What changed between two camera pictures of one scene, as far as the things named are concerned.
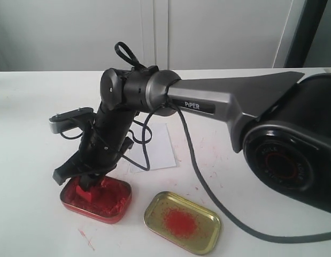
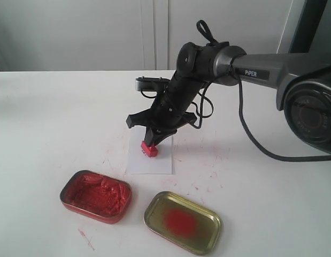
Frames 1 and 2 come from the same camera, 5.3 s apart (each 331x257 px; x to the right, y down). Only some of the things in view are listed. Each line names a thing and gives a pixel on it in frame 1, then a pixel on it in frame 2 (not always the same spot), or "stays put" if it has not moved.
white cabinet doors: x=77 y=35 stays put
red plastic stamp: x=86 y=194 → x=150 y=151
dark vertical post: x=311 y=15 stays put
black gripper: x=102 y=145 → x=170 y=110
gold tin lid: x=183 y=223 stays put
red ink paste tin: x=107 y=202 stays put
